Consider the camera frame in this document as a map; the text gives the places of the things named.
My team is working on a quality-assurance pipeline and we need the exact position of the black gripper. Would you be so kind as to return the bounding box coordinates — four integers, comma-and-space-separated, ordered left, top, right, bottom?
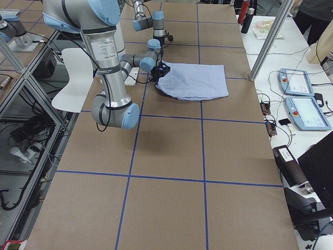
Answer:
150, 65, 171, 84

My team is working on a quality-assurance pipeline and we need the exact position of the light blue striped shirt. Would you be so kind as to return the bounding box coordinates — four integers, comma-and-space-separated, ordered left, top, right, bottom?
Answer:
156, 62, 229, 101

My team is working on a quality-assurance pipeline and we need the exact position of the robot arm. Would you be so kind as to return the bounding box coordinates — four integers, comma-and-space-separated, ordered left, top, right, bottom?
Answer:
132, 0, 167, 46
42, 1, 170, 129

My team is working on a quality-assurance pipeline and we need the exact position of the white plastic chair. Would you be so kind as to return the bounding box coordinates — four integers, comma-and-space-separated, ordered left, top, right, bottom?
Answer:
52, 48, 94, 113

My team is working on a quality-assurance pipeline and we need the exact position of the black water bottle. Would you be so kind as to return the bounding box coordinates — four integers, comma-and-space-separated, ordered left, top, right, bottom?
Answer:
240, 8, 254, 34

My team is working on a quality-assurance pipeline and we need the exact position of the red water bottle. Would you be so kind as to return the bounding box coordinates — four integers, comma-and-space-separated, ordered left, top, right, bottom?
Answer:
237, 0, 251, 24

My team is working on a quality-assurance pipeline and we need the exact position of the upper teach pendant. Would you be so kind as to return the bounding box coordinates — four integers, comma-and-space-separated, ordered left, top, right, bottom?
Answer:
278, 68, 314, 96

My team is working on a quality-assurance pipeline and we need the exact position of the teach pendant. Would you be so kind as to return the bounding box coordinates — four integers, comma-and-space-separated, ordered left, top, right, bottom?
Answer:
285, 96, 331, 131
278, 68, 314, 96

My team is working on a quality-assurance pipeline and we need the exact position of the lower teach pendant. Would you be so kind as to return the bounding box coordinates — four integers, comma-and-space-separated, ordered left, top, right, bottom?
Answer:
285, 96, 331, 131

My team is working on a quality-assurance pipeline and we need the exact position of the person in black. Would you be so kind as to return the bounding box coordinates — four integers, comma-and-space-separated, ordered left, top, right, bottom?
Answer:
294, 0, 332, 45

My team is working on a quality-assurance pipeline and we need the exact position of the black monitor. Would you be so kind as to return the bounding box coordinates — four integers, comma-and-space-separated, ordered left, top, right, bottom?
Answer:
298, 133, 332, 208

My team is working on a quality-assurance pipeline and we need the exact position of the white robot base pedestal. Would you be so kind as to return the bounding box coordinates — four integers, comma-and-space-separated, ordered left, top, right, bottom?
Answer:
114, 22, 139, 86

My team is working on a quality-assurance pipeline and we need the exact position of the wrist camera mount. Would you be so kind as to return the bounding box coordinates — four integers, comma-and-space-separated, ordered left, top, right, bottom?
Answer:
164, 33, 174, 42

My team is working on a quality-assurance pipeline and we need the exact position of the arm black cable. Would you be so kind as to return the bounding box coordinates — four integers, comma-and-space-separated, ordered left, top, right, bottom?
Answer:
52, 28, 118, 132

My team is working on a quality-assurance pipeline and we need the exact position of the aluminium frame post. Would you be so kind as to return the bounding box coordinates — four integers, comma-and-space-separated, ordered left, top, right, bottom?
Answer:
249, 0, 294, 82

